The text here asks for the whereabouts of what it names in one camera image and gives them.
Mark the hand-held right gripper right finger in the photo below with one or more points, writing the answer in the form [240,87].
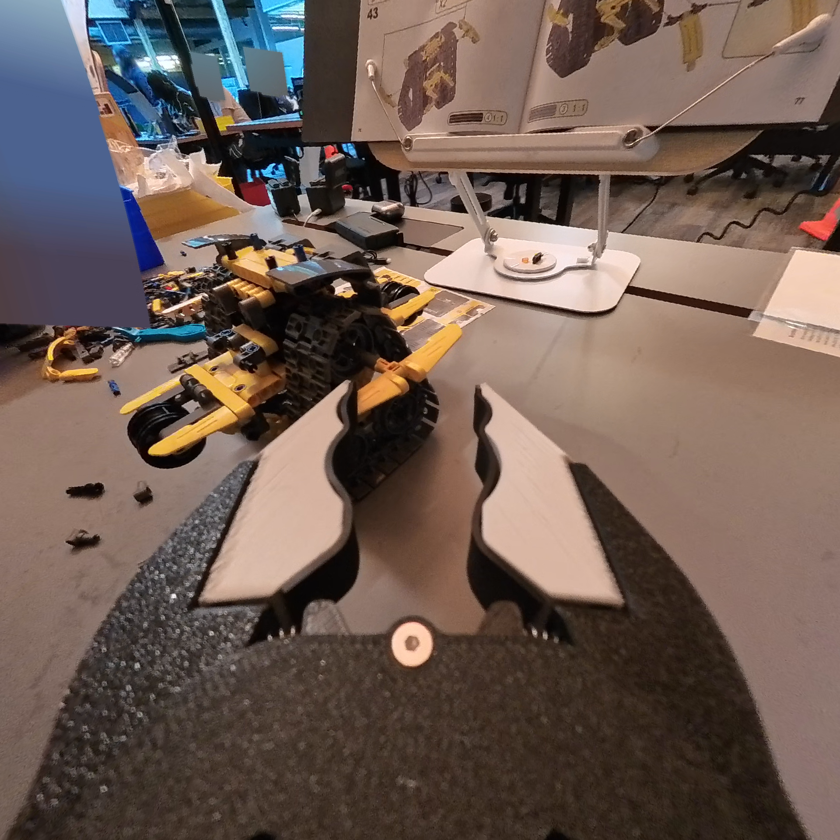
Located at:
[544,525]

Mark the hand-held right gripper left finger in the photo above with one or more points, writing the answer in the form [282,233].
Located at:
[282,512]

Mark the small grey toy connector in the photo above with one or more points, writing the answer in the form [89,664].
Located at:
[143,492]
[82,538]

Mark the dark grey toy track link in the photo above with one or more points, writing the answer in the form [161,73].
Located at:
[186,362]

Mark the yellow black tracked toy vehicle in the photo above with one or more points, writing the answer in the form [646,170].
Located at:
[243,380]

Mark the black toy pin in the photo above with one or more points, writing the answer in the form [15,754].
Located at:
[85,489]

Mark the teal brick separator tool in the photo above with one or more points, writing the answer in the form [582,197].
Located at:
[164,334]

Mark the clear toy piece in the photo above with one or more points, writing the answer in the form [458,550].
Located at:
[123,355]

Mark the yellow black sticker sheet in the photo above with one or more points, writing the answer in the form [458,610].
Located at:
[453,305]

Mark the white book stand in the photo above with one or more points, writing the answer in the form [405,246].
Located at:
[538,282]

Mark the yellow curved toy piece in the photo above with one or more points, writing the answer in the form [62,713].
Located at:
[72,375]

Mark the pile of toy building pieces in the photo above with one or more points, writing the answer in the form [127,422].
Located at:
[170,285]

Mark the black flat power bank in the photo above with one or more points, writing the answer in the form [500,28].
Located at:
[367,229]

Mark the yellow cardboard box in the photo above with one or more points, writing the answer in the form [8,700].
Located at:
[177,216]

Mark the grey earbud case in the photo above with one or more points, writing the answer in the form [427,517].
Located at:
[387,208]

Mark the black battery charging dock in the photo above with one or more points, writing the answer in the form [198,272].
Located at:
[326,187]

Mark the white plastic bag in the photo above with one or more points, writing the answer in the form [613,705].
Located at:
[197,177]

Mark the white paper in clear sleeve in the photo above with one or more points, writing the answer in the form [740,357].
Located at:
[807,295]

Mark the orange traffic cone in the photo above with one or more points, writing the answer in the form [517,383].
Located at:
[823,226]

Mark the black partition panel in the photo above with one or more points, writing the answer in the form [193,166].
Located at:
[331,65]

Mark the toy instruction booklet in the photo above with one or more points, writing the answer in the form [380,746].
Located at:
[518,72]

